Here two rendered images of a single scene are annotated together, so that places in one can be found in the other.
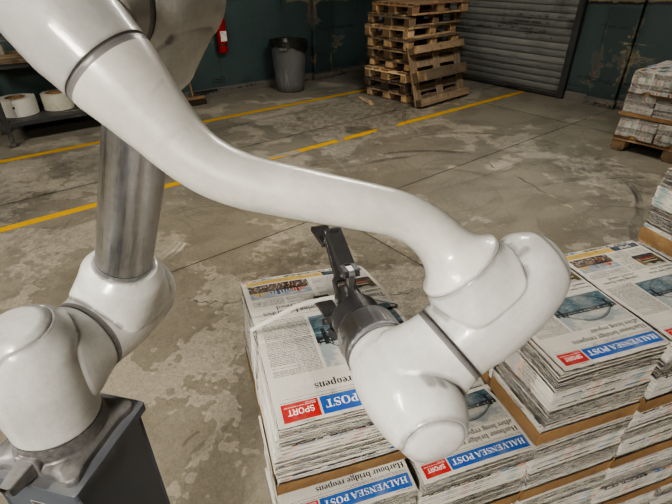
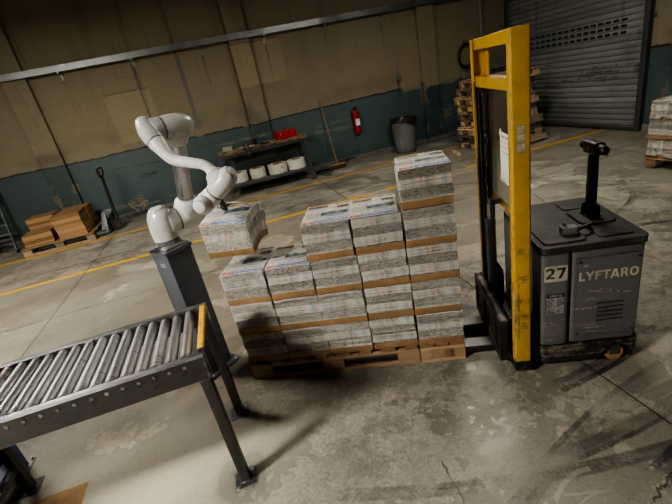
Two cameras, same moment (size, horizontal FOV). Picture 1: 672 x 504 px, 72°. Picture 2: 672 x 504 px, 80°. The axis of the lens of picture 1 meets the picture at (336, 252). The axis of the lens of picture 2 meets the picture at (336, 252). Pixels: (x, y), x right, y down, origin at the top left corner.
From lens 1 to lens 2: 2.02 m
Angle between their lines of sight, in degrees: 26
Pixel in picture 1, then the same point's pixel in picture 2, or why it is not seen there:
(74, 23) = (147, 135)
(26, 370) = (155, 217)
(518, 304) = (216, 179)
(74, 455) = (167, 246)
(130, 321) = (185, 213)
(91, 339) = (173, 215)
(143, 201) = (181, 175)
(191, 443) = not seen: hidden behind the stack
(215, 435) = not seen: hidden behind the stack
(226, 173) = (170, 158)
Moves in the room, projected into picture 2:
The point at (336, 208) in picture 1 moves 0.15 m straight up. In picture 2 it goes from (188, 163) to (178, 134)
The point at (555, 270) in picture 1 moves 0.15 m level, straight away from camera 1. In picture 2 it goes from (223, 171) to (249, 163)
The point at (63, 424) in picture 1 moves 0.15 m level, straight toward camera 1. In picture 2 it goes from (164, 235) to (162, 242)
